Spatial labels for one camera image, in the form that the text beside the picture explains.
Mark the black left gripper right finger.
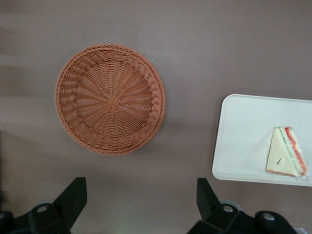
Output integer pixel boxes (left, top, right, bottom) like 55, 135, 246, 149
187, 177, 298, 234

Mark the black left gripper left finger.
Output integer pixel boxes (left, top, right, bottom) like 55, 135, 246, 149
0, 177, 88, 234

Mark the plastic triangle sandwich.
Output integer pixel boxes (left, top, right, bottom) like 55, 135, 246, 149
265, 126, 310, 181

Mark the cream rectangular tray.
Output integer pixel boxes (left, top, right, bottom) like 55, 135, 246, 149
211, 94, 312, 187

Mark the round brown wicker basket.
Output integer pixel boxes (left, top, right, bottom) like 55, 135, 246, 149
54, 44, 167, 156

